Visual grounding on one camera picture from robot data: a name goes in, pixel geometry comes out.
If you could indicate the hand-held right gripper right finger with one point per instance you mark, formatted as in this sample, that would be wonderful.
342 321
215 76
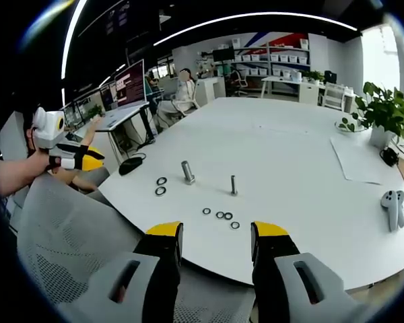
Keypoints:
276 255

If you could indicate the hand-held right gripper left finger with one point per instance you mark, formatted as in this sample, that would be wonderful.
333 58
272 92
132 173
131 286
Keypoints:
156 266

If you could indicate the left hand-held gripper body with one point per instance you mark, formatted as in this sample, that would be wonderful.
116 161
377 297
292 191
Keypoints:
48 129

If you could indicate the small black washer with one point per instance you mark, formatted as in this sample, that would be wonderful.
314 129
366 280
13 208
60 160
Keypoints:
232 225
203 211
217 214
225 216

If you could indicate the large black washer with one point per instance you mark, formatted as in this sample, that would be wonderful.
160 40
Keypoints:
156 191
157 181

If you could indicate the slim threaded stud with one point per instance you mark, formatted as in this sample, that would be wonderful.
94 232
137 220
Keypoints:
233 185

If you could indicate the thick threaded stud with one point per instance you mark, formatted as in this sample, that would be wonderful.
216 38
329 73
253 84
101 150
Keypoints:
188 173

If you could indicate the person's left hand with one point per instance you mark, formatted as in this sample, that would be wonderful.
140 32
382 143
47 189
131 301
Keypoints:
42 161

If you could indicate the black computer mouse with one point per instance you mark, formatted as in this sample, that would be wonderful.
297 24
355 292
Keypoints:
129 166

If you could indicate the white standing desk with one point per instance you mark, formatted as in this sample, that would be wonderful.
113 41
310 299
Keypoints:
121 116

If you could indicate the small computer monitor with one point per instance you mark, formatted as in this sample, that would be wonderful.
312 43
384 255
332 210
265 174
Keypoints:
108 96

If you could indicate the grey mesh office chair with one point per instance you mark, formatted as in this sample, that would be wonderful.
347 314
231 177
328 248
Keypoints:
67 228

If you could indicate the large computer monitor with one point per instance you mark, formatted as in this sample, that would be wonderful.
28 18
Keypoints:
130 85

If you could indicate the white paper sheet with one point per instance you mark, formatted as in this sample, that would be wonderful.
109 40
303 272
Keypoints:
357 161

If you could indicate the grey handheld controller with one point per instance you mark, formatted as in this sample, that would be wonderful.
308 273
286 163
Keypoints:
393 208

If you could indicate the white cabinet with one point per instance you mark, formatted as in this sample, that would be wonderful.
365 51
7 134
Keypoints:
211 90

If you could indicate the small plant in glass dish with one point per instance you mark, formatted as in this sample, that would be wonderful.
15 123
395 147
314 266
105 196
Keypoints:
348 125

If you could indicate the small black device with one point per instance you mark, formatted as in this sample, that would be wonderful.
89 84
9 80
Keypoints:
389 156

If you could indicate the white mesh office chair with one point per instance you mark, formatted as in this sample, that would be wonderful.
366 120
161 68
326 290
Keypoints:
334 96

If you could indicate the long white desk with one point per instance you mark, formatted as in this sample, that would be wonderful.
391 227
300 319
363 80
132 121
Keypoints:
289 85

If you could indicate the black office chair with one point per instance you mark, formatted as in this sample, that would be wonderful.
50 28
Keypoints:
238 82

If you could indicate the large green potted plant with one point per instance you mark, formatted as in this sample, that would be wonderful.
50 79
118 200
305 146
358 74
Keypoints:
385 111

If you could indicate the shelf with white bins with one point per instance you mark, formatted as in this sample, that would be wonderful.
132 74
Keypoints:
272 60

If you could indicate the black wall screen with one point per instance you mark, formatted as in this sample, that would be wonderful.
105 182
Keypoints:
223 54

